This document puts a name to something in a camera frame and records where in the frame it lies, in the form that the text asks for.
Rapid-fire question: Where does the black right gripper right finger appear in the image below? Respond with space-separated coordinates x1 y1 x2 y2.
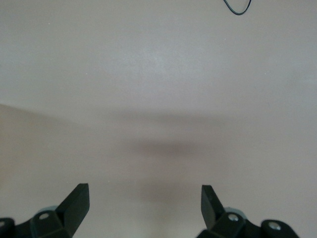
197 184 298 238

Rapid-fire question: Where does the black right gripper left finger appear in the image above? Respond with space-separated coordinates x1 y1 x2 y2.
0 183 90 238

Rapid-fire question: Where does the thin black looped cable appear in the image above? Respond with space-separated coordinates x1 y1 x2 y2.
222 0 252 16

